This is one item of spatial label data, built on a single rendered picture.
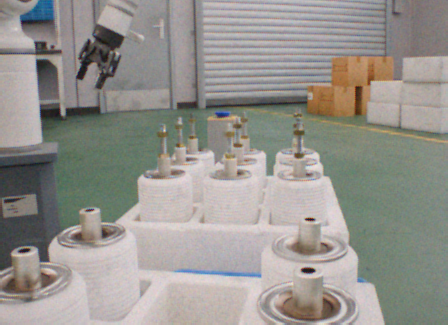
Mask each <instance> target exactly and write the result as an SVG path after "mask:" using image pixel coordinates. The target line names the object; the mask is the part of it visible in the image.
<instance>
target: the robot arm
mask: <svg viewBox="0 0 448 325"><path fill-rule="evenodd" d="M38 1H39V0H0V154H15V153H23V152H29V151H37V150H39V149H42V148H43V145H42V130H41V121H40V106H39V98H38V82H37V67H36V59H35V55H36V52H35V45H34V41H33V40H32V39H31V38H28V37H27V36H26V35H24V32H22V28H21V24H20V22H21V19H20V15H24V14H26V13H27V12H29V11H31V10H32V9H33V7H35V6H36V4H37V2H38ZM140 1H141V0H109V1H108V2H107V5H106V7H105V8H104V10H103V12H102V14H101V15H100V17H99V20H98V22H97V24H96V26H95V30H94V31H93V33H92V37H94V38H95V40H91V39H89V38H88V39H87V40H86V41H85V43H84V46H83V48H82V49H81V51H80V54H79V55H78V56H77V59H79V63H80V65H79V68H78V71H77V72H76V75H75V78H76V79H79V80H81V81H82V80H83V79H84V76H85V74H86V72H87V71H88V67H87V66H89V65H90V64H92V63H97V65H98V68H99V74H100V75H98V74H97V78H96V80H95V81H94V85H93V87H92V88H93V90H95V91H101V89H102V88H103V85H104V83H105V81H106V79H107V78H108V77H114V74H115V72H116V70H117V68H118V63H119V62H120V59H121V57H122V54H119V53H118V52H116V51H115V49H116V48H120V47H121V45H122V44H123V41H124V38H125V37H127V38H128V39H130V40H134V41H135V42H137V43H140V44H142V43H143V41H144V39H145V38H144V36H141V35H140V34H138V33H134V32H133V31H131V30H129V27H130V25H131V23H132V17H133V16H134V14H135V13H136V9H137V7H138V6H139V4H140ZM84 52H86V53H85V54H84V57H83V53H84ZM105 63H106V64H105ZM111 66H112V67H113V68H112V70H111V72H110V69H111ZM103 69H104V70H103Z"/></svg>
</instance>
